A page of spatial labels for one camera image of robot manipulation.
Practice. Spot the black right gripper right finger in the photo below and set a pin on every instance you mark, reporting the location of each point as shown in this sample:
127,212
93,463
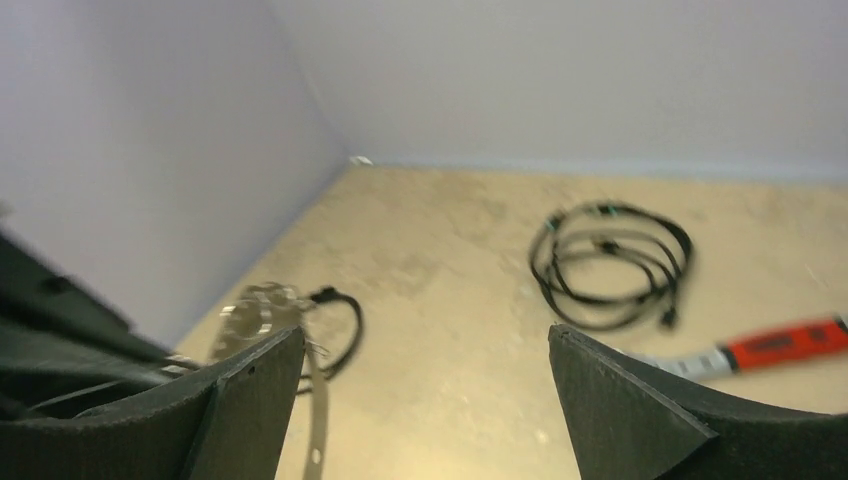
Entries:
629,420

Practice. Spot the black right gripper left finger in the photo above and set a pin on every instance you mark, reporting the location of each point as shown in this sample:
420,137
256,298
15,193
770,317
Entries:
226,421

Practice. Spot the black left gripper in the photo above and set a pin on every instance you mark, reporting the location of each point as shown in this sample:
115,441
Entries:
64,352

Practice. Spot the red handled adjustable wrench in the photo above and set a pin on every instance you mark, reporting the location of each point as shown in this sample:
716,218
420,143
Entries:
792,343

